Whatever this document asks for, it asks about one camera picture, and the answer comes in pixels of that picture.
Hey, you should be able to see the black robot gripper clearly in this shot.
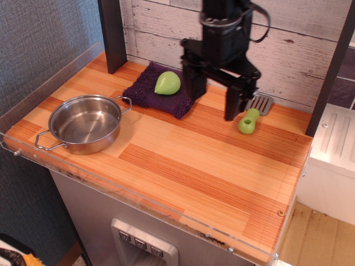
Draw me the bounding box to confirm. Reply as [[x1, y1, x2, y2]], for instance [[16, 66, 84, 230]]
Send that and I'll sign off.
[[181, 16, 261, 121]]

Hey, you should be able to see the green handled grey spatula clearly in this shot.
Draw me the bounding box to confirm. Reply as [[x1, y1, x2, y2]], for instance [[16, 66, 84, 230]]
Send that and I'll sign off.
[[239, 94, 273, 135]]

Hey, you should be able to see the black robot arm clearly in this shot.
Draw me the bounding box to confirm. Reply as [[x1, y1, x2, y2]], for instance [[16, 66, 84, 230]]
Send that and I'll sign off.
[[181, 1, 261, 121]]

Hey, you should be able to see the purple cloth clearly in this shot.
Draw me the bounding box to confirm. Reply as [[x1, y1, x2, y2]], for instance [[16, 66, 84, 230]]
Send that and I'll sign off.
[[123, 62, 194, 119]]

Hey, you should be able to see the green toy pear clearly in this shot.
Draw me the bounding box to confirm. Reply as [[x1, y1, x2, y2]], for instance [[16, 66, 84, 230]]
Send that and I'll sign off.
[[154, 71, 181, 95]]

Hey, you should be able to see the stainless steel pot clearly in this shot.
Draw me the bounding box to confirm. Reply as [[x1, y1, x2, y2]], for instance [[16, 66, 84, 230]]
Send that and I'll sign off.
[[34, 95, 133, 155]]

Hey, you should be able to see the white toy sink unit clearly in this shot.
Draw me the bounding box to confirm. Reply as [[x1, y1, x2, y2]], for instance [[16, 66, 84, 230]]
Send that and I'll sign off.
[[296, 104, 354, 224]]

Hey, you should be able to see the grey toy fridge cabinet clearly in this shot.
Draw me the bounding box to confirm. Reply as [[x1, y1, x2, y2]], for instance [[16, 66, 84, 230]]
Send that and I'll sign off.
[[51, 166, 282, 265]]

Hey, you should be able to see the silver dispenser panel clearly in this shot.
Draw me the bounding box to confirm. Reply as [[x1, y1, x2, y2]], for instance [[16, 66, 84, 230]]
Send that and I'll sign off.
[[111, 218, 179, 265]]

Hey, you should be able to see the orange object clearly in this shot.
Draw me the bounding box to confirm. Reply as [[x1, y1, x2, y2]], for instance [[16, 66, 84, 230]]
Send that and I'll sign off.
[[22, 254, 44, 266]]

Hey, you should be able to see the black cable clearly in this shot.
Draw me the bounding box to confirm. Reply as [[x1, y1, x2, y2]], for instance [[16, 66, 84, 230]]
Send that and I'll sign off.
[[244, 0, 271, 43]]

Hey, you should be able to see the dark left post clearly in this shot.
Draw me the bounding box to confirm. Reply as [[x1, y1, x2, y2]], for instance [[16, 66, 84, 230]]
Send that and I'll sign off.
[[98, 0, 127, 74]]

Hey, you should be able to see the dark post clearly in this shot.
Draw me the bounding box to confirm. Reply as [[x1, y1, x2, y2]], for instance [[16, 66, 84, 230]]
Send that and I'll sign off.
[[98, 0, 127, 74], [305, 1, 354, 137]]

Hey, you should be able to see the dark right post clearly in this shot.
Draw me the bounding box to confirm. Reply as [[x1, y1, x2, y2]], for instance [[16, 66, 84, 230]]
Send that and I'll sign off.
[[305, 1, 354, 137]]

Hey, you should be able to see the clear acrylic guard rail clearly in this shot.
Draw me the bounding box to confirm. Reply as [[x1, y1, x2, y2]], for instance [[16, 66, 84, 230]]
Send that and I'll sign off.
[[7, 55, 311, 265]]

